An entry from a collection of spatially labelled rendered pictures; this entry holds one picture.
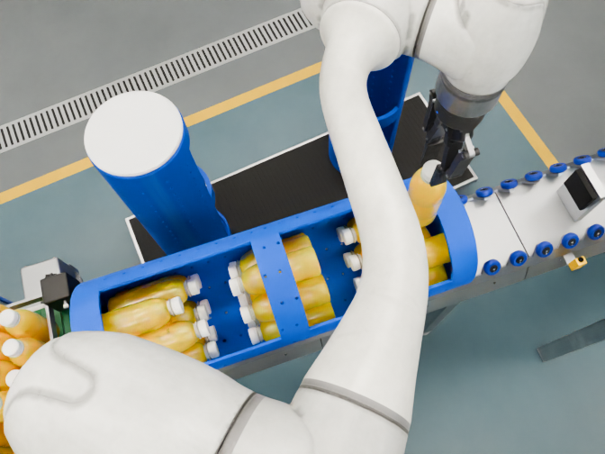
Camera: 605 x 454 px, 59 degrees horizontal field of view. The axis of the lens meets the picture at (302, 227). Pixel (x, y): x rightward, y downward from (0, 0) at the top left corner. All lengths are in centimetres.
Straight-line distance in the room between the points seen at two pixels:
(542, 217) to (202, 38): 214
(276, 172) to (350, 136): 189
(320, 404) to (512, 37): 44
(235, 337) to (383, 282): 92
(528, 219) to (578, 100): 157
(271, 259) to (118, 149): 63
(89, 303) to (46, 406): 76
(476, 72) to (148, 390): 51
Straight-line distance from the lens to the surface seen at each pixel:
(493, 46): 67
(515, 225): 159
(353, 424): 44
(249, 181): 245
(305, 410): 45
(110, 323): 124
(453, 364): 240
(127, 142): 159
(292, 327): 118
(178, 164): 158
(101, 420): 45
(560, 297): 261
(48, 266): 172
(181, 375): 46
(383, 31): 66
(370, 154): 55
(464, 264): 124
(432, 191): 103
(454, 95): 76
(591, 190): 154
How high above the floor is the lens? 232
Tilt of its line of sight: 68 degrees down
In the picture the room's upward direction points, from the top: 5 degrees counter-clockwise
